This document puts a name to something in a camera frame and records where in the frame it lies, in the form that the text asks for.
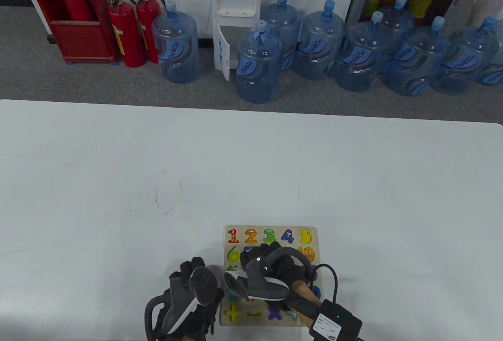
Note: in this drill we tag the person's left hand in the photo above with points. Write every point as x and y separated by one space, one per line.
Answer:
188 266

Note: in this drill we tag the large blue number math block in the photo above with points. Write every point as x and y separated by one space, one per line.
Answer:
316 293

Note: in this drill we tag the red fire extinguisher cabinet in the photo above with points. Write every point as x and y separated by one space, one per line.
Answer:
78 40

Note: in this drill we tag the red extinguisher inside cabinet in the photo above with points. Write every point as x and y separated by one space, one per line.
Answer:
78 7

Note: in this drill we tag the red fire extinguisher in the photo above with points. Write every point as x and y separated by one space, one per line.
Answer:
147 19
127 38

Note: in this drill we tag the wooden math block puzzle board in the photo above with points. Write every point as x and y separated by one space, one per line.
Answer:
296 235

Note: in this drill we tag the person's right hand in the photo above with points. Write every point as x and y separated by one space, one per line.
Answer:
289 268

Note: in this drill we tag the row of blue water jugs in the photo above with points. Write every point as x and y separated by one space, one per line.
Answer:
257 66

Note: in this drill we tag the yellow plus math block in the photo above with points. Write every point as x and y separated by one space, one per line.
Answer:
233 313

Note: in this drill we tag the purple number math block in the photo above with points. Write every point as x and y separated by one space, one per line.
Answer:
314 273

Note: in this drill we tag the purple cross math block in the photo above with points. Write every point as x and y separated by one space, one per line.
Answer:
274 314

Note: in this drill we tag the dark grey tracking controller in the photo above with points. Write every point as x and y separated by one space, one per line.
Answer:
263 282
204 284

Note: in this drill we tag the person's right forearm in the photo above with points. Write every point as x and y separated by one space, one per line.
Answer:
306 297

